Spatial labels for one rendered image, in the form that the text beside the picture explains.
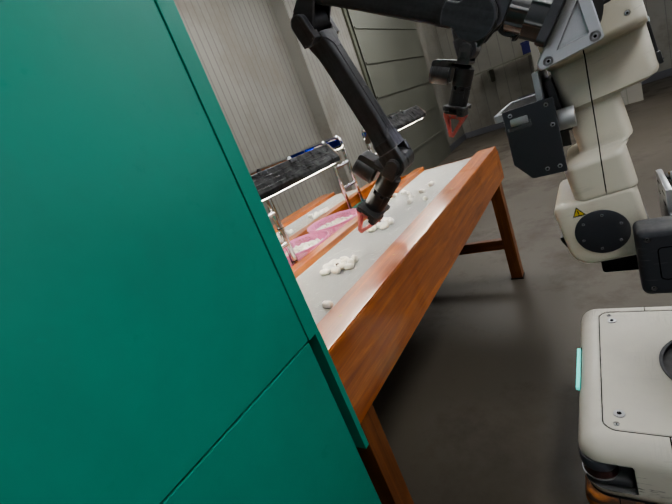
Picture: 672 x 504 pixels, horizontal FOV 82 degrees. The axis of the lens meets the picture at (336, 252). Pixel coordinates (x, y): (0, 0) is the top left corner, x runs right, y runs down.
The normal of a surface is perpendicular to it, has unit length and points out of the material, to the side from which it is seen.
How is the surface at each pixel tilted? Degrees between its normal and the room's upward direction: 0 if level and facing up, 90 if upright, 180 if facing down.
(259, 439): 90
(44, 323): 90
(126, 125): 90
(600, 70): 90
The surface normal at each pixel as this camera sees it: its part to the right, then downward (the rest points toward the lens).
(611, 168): -0.50, 0.43
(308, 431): 0.80, -0.13
